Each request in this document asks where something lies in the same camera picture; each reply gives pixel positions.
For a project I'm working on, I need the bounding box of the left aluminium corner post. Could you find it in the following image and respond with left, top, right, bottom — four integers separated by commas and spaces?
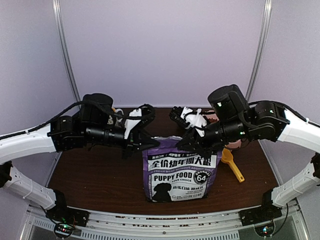
52, 0, 81, 102

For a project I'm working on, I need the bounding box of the white patterned mug yellow inside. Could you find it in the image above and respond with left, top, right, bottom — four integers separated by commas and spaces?
107, 107, 124, 127

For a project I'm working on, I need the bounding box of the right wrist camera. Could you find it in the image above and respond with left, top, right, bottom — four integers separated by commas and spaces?
169, 106, 208, 137

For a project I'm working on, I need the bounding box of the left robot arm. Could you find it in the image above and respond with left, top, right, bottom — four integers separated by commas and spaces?
0, 93, 160, 222

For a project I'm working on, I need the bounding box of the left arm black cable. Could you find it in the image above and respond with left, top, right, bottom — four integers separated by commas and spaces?
0, 101, 155, 141

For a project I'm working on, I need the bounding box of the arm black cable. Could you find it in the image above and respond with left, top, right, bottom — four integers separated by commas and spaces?
0, 101, 155, 141
271, 202, 292, 236

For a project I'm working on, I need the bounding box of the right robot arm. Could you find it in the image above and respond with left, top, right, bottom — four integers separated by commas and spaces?
169, 84, 320, 221

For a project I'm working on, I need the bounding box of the aluminium corner post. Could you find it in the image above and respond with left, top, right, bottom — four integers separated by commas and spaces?
52, 0, 81, 102
245, 0, 273, 101

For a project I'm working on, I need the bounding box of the front aluminium rail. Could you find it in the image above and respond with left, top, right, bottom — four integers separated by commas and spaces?
24, 194, 308, 240

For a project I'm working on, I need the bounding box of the circuit board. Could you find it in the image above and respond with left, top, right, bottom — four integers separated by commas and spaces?
53, 222, 75, 238
254, 221, 275, 238

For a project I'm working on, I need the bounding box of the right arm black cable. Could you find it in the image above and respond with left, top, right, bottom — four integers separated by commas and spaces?
271, 202, 292, 236

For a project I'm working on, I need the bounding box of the brown pet food kibble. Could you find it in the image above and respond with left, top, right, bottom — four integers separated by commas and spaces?
206, 114, 219, 123

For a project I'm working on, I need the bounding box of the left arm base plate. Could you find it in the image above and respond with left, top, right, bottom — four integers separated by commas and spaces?
46, 206, 90, 227

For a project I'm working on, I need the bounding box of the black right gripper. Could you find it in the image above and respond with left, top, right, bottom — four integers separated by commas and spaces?
176, 118, 250, 159

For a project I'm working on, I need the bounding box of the pink double pet feeder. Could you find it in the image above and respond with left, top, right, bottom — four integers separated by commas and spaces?
224, 109, 243, 152

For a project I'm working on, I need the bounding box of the yellow plastic scoop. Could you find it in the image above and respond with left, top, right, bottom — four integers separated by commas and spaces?
221, 148, 245, 183

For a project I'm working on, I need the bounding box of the right circuit board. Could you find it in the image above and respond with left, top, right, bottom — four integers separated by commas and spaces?
254, 221, 275, 238

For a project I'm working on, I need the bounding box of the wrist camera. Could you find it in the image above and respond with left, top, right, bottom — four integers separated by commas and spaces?
123, 103, 156, 140
169, 106, 208, 137

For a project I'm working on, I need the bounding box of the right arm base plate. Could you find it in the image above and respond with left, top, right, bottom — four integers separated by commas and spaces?
239, 205, 282, 226

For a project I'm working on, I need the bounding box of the left circuit board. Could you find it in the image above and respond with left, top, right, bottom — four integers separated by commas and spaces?
53, 222, 75, 238

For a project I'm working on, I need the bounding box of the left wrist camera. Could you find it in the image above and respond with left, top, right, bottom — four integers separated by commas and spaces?
123, 103, 156, 140

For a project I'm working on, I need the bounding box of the right aluminium corner post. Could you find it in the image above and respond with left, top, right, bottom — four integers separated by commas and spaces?
245, 0, 273, 101

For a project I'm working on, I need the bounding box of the purple pet food bag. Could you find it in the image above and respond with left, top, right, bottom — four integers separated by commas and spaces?
142, 136, 222, 203

